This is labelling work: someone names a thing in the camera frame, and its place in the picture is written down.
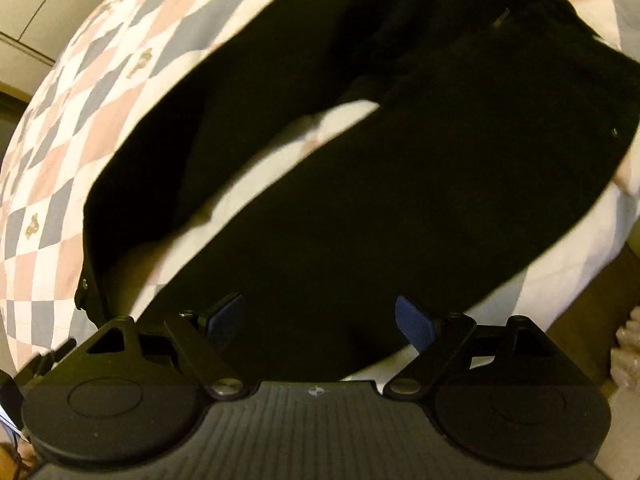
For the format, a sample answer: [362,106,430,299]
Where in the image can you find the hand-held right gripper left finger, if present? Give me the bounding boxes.
[75,293,252,402]

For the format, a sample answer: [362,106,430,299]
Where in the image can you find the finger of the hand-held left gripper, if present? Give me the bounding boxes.
[12,336,78,385]

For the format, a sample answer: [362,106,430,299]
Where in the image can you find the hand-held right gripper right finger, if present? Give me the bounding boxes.
[382,295,559,402]

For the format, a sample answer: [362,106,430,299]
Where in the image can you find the black pants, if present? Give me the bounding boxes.
[74,0,640,386]

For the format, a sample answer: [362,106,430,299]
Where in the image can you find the checkered pink grey blanket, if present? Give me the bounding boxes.
[0,0,640,392]

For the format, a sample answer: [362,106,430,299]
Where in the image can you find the crumpled clear plastic bag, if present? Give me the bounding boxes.
[611,307,640,378]

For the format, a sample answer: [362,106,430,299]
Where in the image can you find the white wardrobe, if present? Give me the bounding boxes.
[0,0,103,93]

